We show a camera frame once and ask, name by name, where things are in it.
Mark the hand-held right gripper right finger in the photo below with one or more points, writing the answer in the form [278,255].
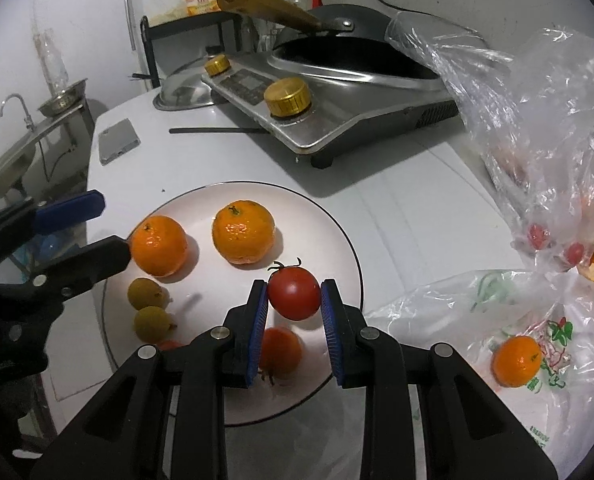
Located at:
[329,332]

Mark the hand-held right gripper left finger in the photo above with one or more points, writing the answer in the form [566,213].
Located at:
[258,332]

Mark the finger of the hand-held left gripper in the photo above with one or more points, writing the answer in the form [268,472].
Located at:
[72,210]
[102,260]

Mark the red cherry tomato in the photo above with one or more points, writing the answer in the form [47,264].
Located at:
[294,292]
[279,352]
[574,251]
[539,235]

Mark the brown longan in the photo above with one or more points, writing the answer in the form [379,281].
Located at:
[152,324]
[144,294]

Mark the orange mandarin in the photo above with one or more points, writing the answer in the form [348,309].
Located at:
[243,232]
[158,246]
[517,361]

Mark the white plate with dark rim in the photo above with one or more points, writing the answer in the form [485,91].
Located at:
[317,240]

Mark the printed clear plastic bag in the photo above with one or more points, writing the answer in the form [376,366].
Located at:
[452,320]

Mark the steel sink with faucet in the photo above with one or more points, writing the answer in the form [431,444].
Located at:
[7,165]

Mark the grey smartphone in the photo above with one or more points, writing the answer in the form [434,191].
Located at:
[119,141]

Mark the steel faucet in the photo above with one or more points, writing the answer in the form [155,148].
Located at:
[27,110]

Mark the steel bowl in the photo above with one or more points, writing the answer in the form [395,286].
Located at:
[62,100]

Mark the clear plastic bottle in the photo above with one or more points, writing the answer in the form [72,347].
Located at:
[54,62]

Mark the steel pot lid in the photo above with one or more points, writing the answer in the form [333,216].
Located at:
[182,92]

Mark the black chopstick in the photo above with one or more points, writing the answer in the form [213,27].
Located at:
[212,130]

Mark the black metal rack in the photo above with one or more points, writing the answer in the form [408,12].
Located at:
[147,45]

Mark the steel induction cooker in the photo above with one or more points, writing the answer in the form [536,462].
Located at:
[367,115]

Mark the large clear plastic bag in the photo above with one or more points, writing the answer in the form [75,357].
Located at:
[527,110]

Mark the thin grey wall pipe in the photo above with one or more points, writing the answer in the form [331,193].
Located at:
[128,5]

